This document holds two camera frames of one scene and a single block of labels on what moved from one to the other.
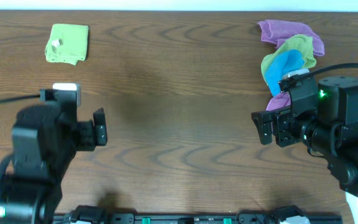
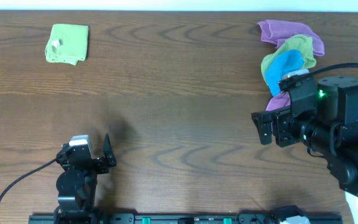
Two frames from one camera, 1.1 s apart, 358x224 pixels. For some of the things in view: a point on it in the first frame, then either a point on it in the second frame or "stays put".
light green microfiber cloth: x=68 y=43 stays put
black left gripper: x=89 y=134 → x=99 y=162
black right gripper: x=280 y=129 stays put
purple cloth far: x=276 y=32 stays put
